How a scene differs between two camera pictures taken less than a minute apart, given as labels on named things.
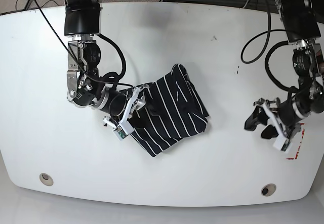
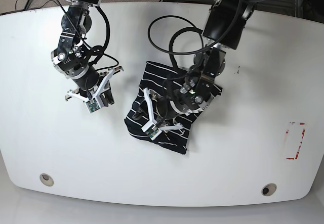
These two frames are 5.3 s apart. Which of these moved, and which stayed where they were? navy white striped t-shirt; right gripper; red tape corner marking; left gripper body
Moved: right gripper; left gripper body; navy white striped t-shirt
Stayed: red tape corner marking
